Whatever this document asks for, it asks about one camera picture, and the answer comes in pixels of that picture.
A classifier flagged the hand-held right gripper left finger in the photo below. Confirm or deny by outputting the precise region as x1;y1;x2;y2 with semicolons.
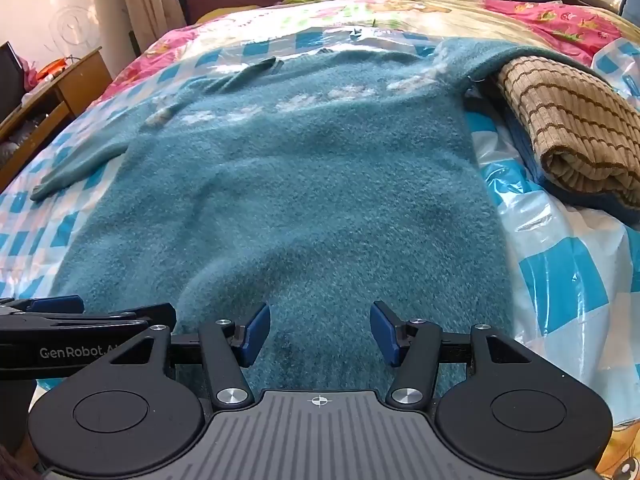
107;302;272;409

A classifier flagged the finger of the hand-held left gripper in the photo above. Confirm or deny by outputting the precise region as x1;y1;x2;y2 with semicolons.
0;296;84;316
30;302;177;332

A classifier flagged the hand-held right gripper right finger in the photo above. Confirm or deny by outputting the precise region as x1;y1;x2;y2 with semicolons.
371;301;536;408

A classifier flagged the teal knitted sweater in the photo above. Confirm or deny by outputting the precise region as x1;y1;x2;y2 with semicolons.
30;37;621;396

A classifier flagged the person's brown fuzzy garment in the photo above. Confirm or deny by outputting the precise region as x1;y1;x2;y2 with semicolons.
0;442;31;480

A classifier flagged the blue checked plastic sheet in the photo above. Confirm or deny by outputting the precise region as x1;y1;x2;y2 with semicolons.
0;25;640;441

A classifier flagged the wooden desk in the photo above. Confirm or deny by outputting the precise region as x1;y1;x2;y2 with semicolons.
0;47;113;193

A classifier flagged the black monitor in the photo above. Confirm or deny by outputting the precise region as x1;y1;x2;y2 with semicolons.
0;42;26;121

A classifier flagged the orange item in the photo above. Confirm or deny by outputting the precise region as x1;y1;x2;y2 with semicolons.
36;57;69;82

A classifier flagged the beige striped sweater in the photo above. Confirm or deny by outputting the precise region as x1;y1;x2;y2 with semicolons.
495;55;640;196

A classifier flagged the beige curtain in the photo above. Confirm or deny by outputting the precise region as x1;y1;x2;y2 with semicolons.
115;0;188;53

